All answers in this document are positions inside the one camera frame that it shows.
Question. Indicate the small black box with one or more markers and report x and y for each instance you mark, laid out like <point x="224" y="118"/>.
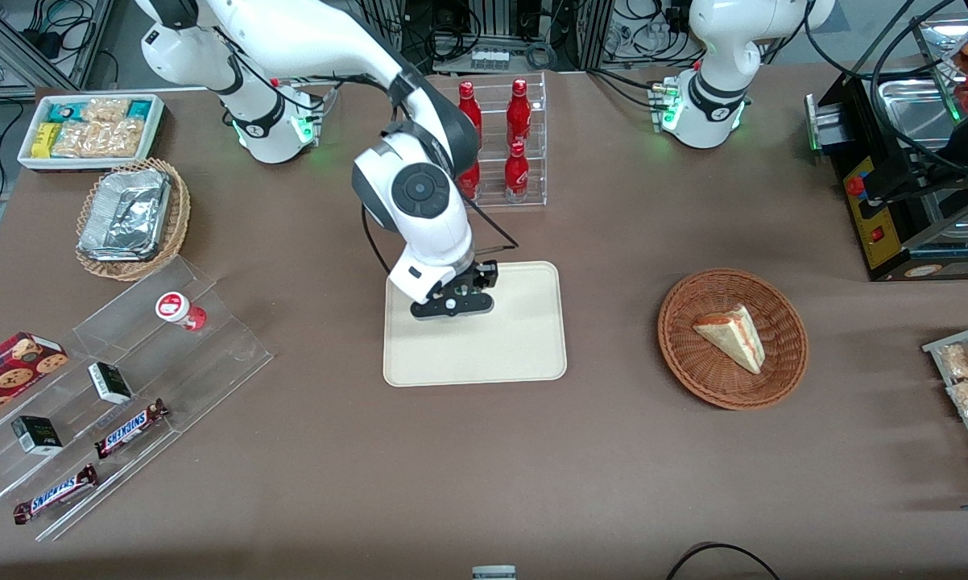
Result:
<point x="36" y="436"/>
<point x="110" y="383"/>

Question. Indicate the light wicker basket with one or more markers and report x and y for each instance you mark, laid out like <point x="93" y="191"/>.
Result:
<point x="179" y="209"/>

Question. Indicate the wrapped triangle sandwich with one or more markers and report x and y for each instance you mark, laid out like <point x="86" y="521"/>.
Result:
<point x="734" y="338"/>

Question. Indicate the black machine with yellow panel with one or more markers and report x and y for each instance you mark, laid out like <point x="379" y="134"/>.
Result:
<point x="874" y="213"/>

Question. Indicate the silver foil container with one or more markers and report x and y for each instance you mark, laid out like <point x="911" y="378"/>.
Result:
<point x="126" y="213"/>

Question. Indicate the grey device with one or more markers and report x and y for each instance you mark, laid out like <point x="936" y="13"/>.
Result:
<point x="494" y="573"/>

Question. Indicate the clear acrylic stepped shelf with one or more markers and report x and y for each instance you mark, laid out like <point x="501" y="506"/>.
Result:
<point x="210" y="362"/>

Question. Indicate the Snickers chocolate bar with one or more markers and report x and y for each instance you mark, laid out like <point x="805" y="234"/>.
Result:
<point x="55" y="494"/>
<point x="130" y="429"/>

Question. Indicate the red cookie box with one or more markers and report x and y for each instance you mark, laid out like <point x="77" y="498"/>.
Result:
<point x="9" y="374"/>

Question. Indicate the large clear cracker bag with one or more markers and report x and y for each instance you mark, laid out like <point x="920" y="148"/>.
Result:
<point x="101" y="138"/>

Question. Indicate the tray of packaged crackers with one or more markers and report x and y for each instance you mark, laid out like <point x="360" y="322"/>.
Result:
<point x="935" y="348"/>

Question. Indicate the teal snack packet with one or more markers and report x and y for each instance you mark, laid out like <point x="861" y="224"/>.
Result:
<point x="67" y="112"/>
<point x="139" y="110"/>

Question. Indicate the white rectangular snack bin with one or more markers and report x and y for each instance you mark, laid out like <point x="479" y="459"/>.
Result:
<point x="26" y="149"/>

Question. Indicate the small clear cracker bag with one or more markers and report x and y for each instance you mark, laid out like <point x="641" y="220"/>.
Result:
<point x="105" y="109"/>

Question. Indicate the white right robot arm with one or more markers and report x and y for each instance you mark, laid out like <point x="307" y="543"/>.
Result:
<point x="419" y="189"/>

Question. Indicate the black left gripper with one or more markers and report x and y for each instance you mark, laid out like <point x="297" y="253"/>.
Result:
<point x="965" y="148"/>

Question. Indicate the beige plastic tray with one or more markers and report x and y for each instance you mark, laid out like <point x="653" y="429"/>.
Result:
<point x="516" y="346"/>

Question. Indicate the yellow snack packet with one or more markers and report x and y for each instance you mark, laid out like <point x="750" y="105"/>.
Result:
<point x="45" y="140"/>

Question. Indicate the clear acrylic bottle rack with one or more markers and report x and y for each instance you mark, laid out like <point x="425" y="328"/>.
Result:
<point x="536" y="173"/>

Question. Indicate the red gum bottle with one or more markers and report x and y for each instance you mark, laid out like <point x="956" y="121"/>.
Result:
<point x="175" y="308"/>

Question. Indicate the white power strip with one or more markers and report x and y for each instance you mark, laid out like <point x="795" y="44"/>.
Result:
<point x="490" y="60"/>

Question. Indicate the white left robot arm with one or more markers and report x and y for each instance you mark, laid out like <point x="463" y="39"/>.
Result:
<point x="717" y="48"/>

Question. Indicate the round brown wicker basket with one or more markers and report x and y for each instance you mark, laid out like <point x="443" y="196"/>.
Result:
<point x="693" y="362"/>

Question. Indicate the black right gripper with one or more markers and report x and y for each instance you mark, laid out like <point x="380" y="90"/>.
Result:
<point x="481" y="275"/>

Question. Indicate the aluminium frame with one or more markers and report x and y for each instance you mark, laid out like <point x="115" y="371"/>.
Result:
<point x="73" y="40"/>
<point x="581" y="32"/>

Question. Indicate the red cola bottle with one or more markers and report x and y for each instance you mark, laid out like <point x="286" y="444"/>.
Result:
<point x="471" y="184"/>
<point x="519" y="113"/>
<point x="516" y="176"/>
<point x="469" y="101"/>

